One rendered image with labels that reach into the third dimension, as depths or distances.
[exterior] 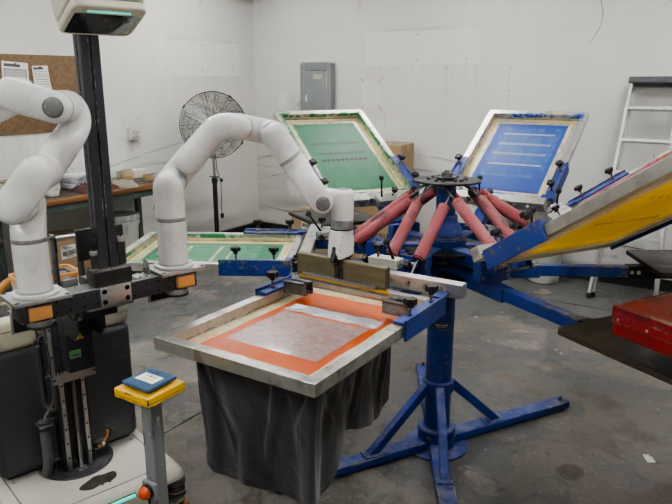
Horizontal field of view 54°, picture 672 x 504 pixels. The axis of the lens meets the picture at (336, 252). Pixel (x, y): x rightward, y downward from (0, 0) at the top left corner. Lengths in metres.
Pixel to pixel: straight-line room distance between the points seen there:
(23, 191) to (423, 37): 5.20
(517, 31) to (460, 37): 0.53
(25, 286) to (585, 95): 5.00
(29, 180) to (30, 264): 0.26
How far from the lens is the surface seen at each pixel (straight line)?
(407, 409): 3.17
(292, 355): 1.94
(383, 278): 2.16
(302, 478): 1.99
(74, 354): 2.52
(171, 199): 2.14
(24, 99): 1.87
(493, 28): 6.37
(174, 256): 2.18
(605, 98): 6.09
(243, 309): 2.26
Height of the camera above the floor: 1.73
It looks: 15 degrees down
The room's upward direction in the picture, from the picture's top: straight up
